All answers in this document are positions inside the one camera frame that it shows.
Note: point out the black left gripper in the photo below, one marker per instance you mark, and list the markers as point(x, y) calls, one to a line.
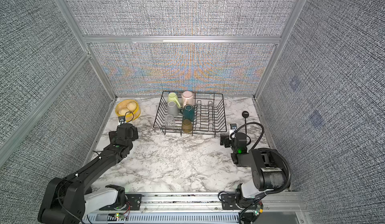
point(113, 136)

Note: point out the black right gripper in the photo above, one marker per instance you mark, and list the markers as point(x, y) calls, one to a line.
point(226, 139)

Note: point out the clear glass cup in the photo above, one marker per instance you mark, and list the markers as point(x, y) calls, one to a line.
point(169, 121)

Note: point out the grey mug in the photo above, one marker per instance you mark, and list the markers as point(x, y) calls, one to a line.
point(173, 109)

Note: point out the amber glass cup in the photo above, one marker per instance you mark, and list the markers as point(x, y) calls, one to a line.
point(187, 126)

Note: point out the light green mug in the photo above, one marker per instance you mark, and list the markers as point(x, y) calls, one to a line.
point(173, 97)

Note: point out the dark green mug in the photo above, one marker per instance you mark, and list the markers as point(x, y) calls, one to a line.
point(188, 113)

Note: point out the pink iridescent mug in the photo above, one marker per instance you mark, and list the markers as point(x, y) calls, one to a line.
point(188, 98)

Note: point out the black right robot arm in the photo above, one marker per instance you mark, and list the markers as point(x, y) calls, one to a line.
point(271, 173)

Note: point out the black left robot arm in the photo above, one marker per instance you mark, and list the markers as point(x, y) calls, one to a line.
point(66, 200)

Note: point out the left steamed bun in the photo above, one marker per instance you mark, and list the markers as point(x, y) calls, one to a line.
point(123, 111)

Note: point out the steamed bun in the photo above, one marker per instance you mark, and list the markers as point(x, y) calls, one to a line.
point(132, 106)
point(123, 111)

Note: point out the yellow bamboo steamer basket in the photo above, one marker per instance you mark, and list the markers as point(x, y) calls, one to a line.
point(131, 115)

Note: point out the right steamed bun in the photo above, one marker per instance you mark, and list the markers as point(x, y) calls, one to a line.
point(132, 106)

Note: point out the black ladle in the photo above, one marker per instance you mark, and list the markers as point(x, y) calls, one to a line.
point(245, 115)

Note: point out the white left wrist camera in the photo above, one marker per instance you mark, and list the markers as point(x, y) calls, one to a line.
point(121, 119)

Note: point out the black wire dish rack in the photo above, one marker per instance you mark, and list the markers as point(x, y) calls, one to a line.
point(210, 115)

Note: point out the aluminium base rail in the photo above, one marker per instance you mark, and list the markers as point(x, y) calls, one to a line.
point(203, 208)

